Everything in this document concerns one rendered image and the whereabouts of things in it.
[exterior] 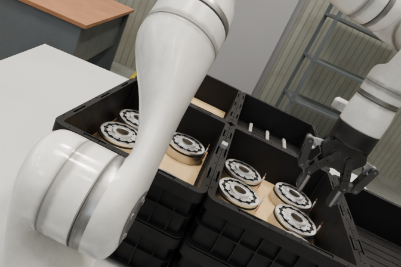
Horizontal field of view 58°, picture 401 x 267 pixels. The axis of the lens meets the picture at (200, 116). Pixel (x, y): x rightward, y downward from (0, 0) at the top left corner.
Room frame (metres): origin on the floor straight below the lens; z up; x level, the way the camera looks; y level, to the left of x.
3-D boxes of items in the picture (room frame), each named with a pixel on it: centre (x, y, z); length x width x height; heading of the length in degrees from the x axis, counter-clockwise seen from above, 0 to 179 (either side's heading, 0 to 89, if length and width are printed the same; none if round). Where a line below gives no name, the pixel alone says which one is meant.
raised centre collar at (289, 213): (0.73, -0.29, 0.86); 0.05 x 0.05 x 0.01
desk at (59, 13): (2.76, 1.26, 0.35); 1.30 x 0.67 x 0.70; 5
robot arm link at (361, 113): (0.64, -0.26, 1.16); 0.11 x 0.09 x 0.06; 177
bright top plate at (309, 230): (0.73, -0.29, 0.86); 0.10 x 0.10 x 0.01
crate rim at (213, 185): (0.73, -0.22, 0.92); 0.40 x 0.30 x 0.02; 177
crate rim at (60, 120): (0.75, 0.08, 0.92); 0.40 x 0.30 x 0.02; 177
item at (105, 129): (0.75, 0.15, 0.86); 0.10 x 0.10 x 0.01
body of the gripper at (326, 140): (0.62, -0.25, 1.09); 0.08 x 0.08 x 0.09
